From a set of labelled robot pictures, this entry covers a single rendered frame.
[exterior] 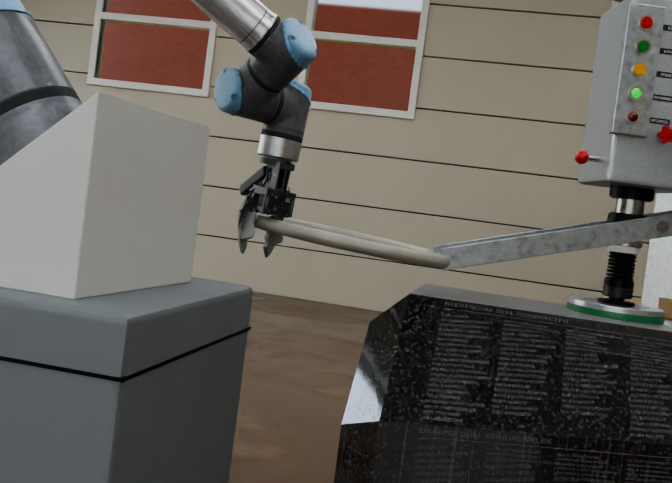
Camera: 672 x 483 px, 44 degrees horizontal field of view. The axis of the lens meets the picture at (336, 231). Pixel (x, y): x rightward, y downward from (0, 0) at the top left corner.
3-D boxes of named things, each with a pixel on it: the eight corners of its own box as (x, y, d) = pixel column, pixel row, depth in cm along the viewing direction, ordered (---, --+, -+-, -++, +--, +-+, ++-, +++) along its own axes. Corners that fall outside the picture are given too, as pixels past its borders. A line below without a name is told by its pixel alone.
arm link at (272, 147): (253, 133, 178) (292, 142, 183) (249, 155, 178) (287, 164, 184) (272, 135, 171) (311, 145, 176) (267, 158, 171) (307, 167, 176)
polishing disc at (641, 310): (681, 320, 184) (682, 315, 184) (590, 309, 182) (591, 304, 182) (636, 307, 205) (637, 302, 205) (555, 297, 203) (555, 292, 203)
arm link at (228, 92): (237, 49, 162) (283, 65, 171) (203, 83, 168) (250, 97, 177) (249, 86, 158) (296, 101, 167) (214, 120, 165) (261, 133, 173)
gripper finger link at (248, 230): (240, 252, 172) (257, 212, 173) (228, 247, 177) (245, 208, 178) (252, 257, 174) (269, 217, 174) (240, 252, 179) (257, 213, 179)
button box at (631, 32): (643, 138, 182) (661, 10, 181) (647, 137, 179) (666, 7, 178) (607, 133, 182) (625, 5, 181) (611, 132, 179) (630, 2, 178)
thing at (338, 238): (433, 260, 217) (435, 249, 217) (466, 277, 168) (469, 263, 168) (251, 220, 215) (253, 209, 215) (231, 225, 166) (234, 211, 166)
